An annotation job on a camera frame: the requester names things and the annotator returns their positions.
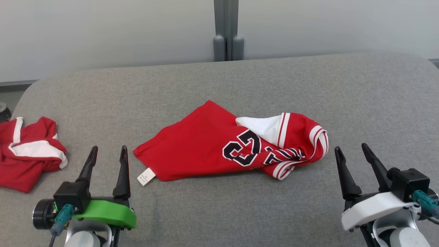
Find grey partition post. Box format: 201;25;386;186
213;0;245;62

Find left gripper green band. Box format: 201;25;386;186
33;145;137;230

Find small dark round object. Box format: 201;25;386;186
0;102;12;123

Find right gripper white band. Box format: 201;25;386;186
335;143;417;232

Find crumpled red and white garment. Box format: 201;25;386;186
0;117;68;193

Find red jersey with white sleeves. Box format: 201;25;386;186
133;100;329;186

